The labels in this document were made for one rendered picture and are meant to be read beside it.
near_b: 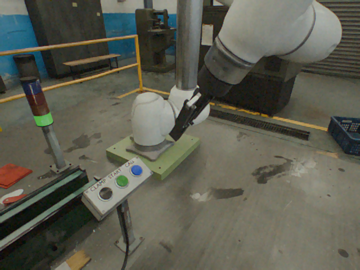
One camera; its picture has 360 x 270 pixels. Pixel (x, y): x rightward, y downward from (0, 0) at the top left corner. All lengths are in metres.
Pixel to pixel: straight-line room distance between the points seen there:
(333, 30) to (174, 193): 0.70
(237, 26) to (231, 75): 0.08
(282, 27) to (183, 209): 0.65
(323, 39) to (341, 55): 6.21
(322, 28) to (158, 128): 0.69
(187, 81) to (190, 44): 0.15
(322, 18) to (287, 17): 0.12
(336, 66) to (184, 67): 5.99
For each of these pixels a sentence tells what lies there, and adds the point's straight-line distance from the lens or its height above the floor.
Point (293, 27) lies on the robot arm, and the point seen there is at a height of 1.41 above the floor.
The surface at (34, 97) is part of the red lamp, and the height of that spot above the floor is 1.15.
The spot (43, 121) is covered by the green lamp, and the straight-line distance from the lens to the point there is 1.01.
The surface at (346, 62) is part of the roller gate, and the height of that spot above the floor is 0.35.
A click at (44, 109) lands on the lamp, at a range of 1.00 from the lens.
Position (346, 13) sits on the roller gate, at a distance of 6.64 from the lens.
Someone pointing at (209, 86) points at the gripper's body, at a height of 1.30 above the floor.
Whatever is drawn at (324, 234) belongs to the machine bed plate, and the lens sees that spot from 0.90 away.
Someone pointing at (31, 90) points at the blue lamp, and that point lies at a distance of 0.97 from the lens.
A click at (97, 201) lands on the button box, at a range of 0.54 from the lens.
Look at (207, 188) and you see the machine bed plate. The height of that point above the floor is 0.80.
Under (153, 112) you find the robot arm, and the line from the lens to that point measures 0.92.
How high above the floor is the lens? 1.44
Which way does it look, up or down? 31 degrees down
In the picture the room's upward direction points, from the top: straight up
